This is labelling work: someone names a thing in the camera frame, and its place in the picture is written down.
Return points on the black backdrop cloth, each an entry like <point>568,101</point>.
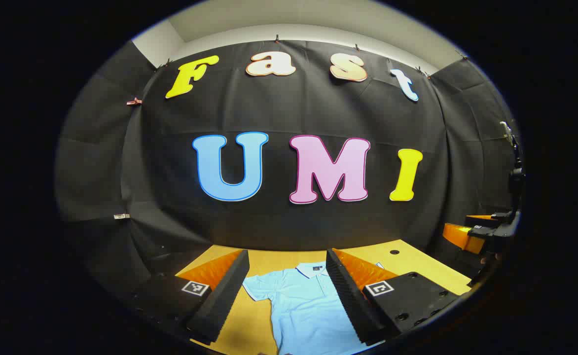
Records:
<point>289,108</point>

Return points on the small red clip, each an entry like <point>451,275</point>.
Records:
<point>133,101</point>

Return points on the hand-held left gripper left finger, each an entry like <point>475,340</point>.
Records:
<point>222,301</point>

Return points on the light blue T-shirt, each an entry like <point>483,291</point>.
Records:
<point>304,310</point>

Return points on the small white clip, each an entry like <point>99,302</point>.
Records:
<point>121,216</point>

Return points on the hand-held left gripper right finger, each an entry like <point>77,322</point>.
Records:
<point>350,301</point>

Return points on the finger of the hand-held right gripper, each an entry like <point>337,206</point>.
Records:
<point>491,218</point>
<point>459,239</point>

